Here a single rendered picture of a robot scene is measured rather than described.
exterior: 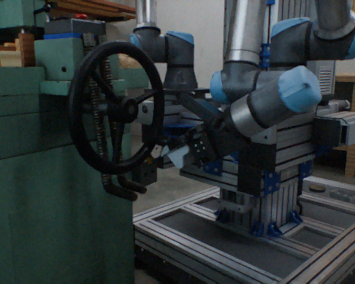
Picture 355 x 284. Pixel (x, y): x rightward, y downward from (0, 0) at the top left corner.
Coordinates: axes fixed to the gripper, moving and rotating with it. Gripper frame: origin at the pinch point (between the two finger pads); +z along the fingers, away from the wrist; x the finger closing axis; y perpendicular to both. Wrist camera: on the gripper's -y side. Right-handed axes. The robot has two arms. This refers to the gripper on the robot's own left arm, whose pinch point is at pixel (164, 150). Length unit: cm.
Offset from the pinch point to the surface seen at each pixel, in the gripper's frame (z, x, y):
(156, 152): 18.5, 19.7, -3.0
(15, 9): 16, -10, -47
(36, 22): 15.5, -6.5, -43.5
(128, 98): -2.7, -7.4, -12.5
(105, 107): 3.5, -8.6, -13.5
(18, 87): 13.2, -19.9, -24.5
